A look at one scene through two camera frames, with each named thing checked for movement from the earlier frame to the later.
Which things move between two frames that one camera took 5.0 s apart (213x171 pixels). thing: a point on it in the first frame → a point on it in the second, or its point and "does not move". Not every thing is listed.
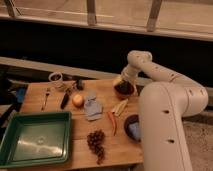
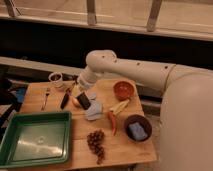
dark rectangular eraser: (125, 87) → (84, 100)
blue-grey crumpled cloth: (93, 108) does not move
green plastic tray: (35, 139) does not move
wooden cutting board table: (105, 125) does not move
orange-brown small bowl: (125, 89) does not move
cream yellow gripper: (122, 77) → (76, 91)
